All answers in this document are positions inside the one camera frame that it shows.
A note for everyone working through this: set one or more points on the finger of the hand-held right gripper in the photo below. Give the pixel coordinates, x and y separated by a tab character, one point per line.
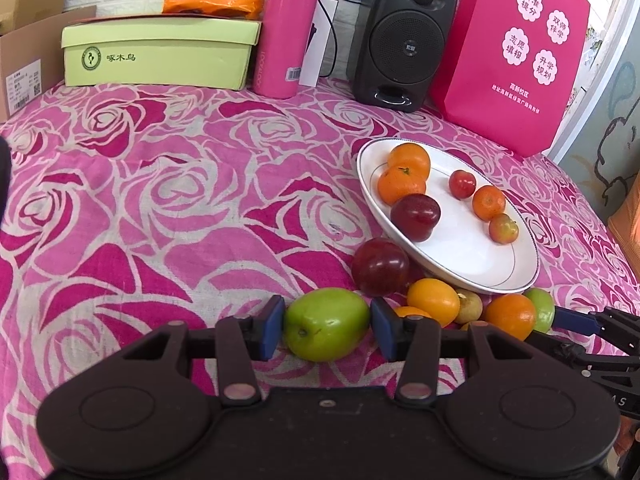
560	349
575	322

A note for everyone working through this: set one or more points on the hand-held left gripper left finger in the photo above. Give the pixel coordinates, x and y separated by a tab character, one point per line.
274	327

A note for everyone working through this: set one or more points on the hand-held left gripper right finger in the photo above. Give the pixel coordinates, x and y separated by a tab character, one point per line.
381	327

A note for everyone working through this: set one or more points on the small green apple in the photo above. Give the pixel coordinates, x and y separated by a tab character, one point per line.
544	310

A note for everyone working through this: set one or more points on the large green apple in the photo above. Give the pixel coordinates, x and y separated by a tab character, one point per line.
327	325

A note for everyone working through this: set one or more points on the yellowish orange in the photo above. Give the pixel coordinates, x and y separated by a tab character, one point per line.
433	302

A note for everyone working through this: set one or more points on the dark red apple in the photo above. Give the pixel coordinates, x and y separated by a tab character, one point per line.
415	217
380	266

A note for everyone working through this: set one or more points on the white plate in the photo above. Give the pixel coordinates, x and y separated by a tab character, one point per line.
465	255

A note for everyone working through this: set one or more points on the small red-green apple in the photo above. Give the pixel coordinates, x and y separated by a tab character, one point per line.
503	228

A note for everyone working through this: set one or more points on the orange with green stem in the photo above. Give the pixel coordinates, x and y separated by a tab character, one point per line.
401	186

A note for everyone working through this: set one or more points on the small orange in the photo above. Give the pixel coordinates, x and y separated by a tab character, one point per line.
489	202

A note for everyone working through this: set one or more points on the small red apple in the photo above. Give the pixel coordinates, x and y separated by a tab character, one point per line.
461	184

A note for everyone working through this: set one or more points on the large orange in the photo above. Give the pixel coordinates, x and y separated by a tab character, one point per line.
411	156

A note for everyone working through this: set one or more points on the pink rose tablecloth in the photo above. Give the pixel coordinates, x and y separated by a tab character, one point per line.
150	200

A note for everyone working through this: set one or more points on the grey door with cat drawing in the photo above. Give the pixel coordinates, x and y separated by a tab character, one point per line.
610	125

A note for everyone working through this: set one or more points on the pink tote bag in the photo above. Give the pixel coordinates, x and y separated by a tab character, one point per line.
505	95

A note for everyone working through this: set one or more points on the white box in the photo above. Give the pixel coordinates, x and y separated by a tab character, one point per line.
312	65

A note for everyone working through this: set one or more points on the black speaker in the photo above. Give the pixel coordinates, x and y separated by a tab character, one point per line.
400	50

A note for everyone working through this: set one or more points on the pink thermos bottle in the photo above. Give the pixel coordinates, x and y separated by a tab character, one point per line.
285	35

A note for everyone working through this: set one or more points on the green shoe box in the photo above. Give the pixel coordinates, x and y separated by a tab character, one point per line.
150	55

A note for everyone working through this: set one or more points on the dark object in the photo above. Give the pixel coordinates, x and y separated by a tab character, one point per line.
5	170

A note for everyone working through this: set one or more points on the small cardboard box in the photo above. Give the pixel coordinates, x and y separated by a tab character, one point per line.
30	50

